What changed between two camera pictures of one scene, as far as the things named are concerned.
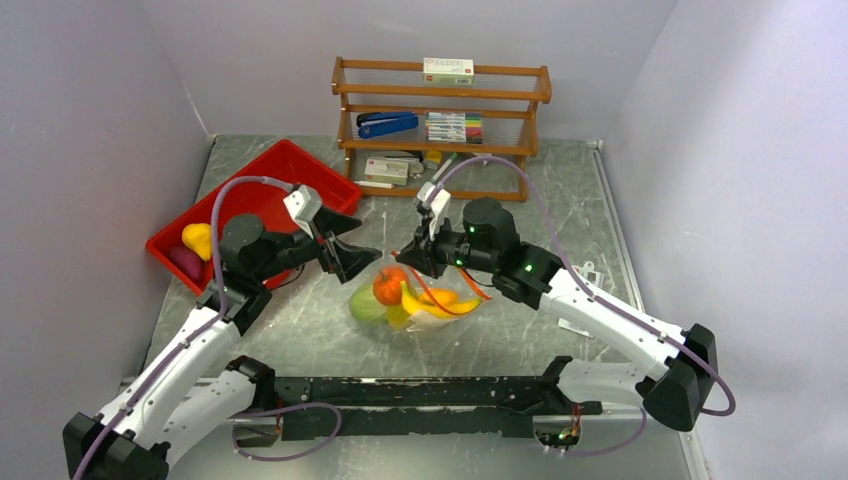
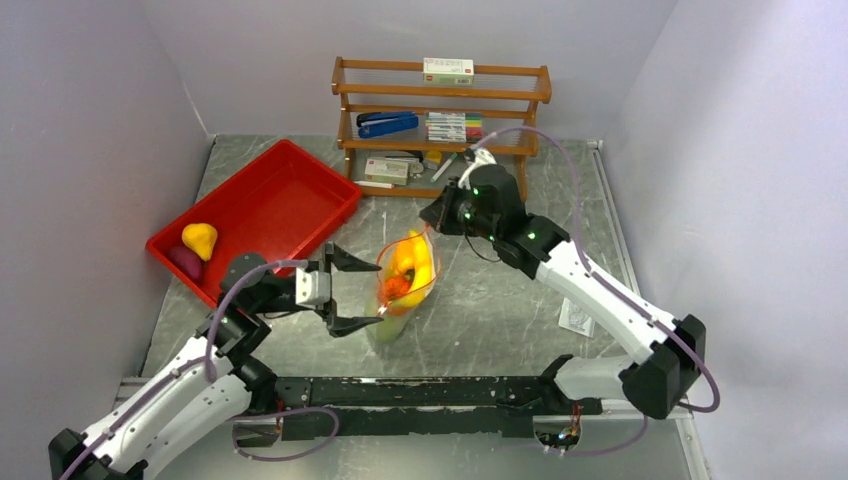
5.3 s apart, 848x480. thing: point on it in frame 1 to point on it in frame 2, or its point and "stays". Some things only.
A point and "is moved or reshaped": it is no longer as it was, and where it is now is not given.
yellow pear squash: x=198 y=237 stays
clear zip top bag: x=404 y=297 is moved or reshaped
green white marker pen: x=444 y=166 stays
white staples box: x=386 y=171 stays
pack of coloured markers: x=454 y=127 stays
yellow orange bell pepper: x=447 y=297 is moved or reshaped
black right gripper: x=422 y=251 to x=439 y=211
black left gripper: x=350 y=259 to x=341 y=324
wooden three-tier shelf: x=466 y=130 stays
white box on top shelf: x=451 y=71 stays
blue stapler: x=375 y=123 stays
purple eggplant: x=188 y=260 stays
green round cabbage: x=364 y=306 to x=389 y=328
